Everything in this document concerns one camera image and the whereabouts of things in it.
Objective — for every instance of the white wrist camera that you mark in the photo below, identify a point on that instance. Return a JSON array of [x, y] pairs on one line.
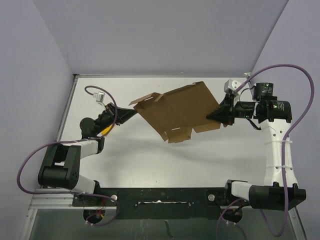
[[230, 87], [99, 97]]

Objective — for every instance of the yellow rectangular block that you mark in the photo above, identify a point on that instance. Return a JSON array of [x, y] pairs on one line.
[[106, 131]]

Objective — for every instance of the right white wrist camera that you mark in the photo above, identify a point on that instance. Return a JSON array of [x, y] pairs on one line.
[[230, 87]]

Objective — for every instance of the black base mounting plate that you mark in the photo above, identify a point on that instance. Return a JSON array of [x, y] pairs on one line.
[[178, 203]]

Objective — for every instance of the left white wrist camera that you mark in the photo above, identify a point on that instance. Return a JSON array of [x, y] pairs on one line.
[[99, 97]]

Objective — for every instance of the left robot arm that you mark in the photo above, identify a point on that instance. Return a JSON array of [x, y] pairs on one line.
[[60, 167]]

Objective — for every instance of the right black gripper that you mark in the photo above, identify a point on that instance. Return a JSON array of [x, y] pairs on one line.
[[225, 113]]

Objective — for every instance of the brown cardboard box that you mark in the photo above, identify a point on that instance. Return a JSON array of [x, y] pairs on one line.
[[175, 114]]

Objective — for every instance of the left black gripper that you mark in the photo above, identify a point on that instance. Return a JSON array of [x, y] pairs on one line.
[[127, 114]]

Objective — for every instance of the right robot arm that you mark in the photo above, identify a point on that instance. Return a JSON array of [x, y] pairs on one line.
[[280, 190]]

